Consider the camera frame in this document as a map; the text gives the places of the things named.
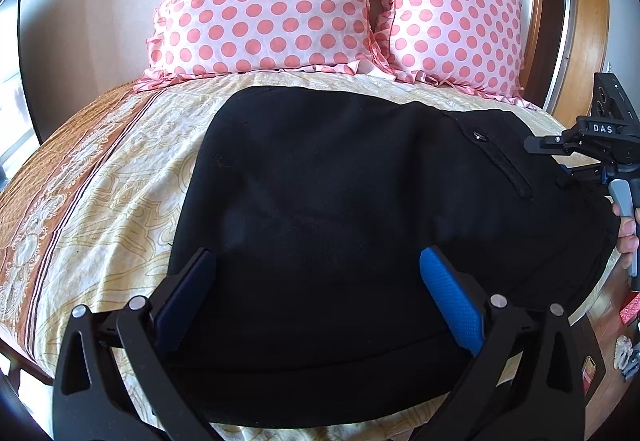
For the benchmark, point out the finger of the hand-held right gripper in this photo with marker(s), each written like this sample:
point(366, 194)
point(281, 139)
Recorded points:
point(547, 143)

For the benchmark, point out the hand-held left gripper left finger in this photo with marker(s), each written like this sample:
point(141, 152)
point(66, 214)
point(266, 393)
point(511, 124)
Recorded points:
point(180, 306)

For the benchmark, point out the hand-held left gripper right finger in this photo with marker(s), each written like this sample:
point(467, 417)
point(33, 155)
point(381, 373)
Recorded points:
point(452, 303)

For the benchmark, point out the black pants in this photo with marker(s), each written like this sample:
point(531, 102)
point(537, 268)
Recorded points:
point(340, 191)

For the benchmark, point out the person's right hand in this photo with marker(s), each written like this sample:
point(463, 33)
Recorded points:
point(627, 241)

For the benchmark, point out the brown wooden door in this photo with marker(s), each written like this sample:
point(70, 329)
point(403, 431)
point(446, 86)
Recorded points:
point(552, 16)

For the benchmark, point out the yellow patterned bed sheet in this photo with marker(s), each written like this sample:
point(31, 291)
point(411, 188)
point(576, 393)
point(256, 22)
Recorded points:
point(100, 201)

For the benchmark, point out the red packet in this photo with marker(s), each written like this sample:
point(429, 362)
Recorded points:
point(631, 313)

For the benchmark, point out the white fluffy object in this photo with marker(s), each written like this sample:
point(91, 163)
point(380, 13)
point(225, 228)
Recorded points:
point(625, 352)

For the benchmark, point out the wooden door frame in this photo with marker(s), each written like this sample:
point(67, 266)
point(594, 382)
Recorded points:
point(590, 21)

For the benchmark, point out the wooden bed frame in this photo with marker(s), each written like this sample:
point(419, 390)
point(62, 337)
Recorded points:
point(25, 363)

